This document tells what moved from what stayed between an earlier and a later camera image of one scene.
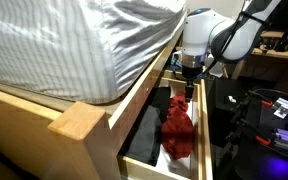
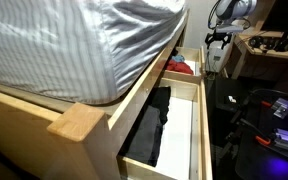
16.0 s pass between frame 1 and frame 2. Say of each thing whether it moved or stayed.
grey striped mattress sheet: stayed
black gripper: moved
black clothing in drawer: stayed
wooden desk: stayed
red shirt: moved
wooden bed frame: stayed
